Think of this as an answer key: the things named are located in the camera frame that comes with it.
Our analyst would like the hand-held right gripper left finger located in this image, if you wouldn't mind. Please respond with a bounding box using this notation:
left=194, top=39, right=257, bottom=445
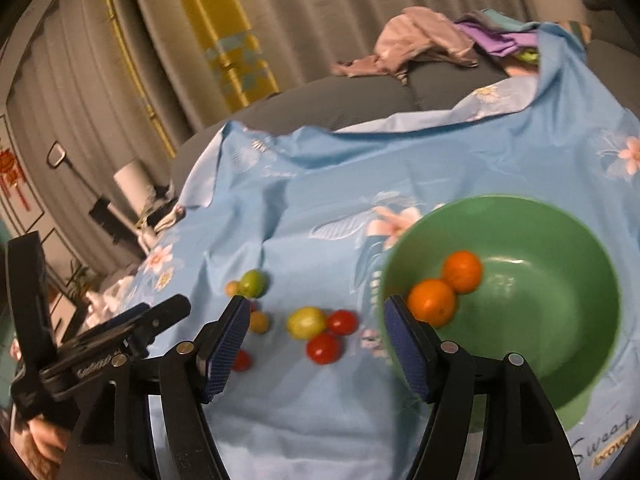
left=60, top=296, right=252, bottom=480

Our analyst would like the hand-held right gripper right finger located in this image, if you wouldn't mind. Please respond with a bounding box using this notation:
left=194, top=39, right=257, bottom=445
left=383, top=295, right=581, bottom=480

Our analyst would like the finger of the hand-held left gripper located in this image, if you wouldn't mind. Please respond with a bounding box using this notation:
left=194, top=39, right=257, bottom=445
left=125, top=295, right=192, bottom=358
left=92, top=303, right=152, bottom=335

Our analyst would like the green tomato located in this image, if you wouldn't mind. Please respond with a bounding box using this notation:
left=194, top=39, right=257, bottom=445
left=238, top=269, right=267, bottom=298

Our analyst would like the yellow-green tomato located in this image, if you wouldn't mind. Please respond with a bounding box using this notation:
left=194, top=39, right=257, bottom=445
left=286, top=306, right=327, bottom=340

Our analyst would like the green bowl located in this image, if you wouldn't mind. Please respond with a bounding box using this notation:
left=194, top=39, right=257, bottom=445
left=378, top=195, right=632, bottom=426

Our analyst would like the person's left hand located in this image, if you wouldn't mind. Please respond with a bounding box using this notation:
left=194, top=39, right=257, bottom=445
left=10, top=412, right=71, bottom=478

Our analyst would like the orange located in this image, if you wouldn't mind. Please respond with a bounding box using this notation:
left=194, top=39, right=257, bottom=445
left=441, top=251, right=484, bottom=294
left=406, top=279, right=458, bottom=328

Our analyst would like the black device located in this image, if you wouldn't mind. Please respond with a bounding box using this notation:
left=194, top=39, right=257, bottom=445
left=89, top=196, right=138, bottom=243

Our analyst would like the white cylinder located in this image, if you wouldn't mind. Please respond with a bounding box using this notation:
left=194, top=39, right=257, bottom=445
left=113, top=159, right=156, bottom=216

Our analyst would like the blue floral cloth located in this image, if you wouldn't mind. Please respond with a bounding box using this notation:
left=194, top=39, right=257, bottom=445
left=100, top=22, right=640, bottom=480

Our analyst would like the grey sofa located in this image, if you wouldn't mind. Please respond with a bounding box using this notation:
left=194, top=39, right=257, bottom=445
left=170, top=40, right=640, bottom=186

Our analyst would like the yellow patterned curtain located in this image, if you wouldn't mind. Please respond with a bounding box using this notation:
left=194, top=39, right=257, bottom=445
left=170, top=0, right=281, bottom=111

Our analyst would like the pink cloth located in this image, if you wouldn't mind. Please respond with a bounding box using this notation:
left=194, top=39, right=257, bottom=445
left=331, top=6, right=481, bottom=86

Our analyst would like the purple cloth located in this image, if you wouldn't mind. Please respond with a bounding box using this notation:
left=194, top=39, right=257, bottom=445
left=457, top=10, right=541, bottom=58

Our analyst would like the pile of clothes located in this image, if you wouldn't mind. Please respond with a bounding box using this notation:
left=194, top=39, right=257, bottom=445
left=10, top=0, right=576, bottom=281

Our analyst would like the red wall ornament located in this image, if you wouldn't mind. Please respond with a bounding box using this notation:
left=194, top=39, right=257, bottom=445
left=0, top=145, right=33, bottom=213

